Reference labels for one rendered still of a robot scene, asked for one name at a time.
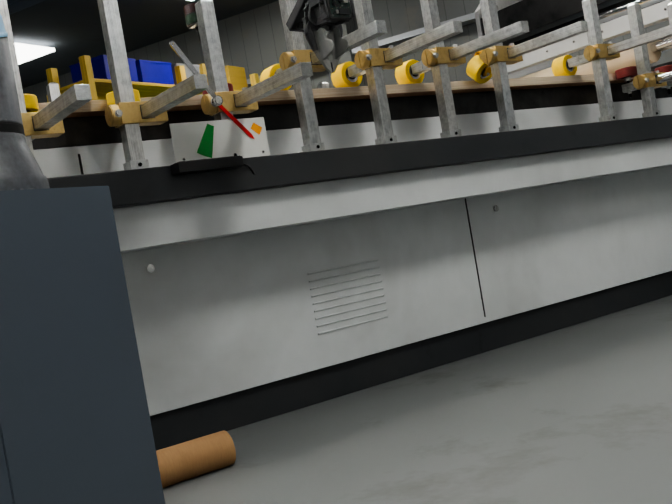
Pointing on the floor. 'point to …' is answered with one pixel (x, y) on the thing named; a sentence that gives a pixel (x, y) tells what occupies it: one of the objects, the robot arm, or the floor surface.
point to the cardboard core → (195, 457)
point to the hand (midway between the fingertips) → (329, 67)
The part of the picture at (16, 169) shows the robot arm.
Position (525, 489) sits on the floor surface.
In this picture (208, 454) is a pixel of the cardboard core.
